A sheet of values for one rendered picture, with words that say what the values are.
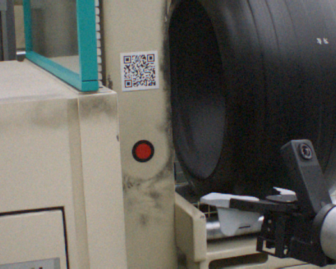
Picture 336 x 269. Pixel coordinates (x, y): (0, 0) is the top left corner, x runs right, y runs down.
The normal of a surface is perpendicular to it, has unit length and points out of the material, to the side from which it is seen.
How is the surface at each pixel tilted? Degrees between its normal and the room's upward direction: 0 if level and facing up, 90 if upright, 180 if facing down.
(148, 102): 90
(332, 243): 93
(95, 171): 90
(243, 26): 67
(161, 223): 90
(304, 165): 58
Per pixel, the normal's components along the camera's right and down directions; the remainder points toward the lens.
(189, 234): -0.96, 0.09
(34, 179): 0.29, 0.16
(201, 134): 0.22, -0.43
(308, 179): 0.55, -0.43
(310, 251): -0.77, 0.01
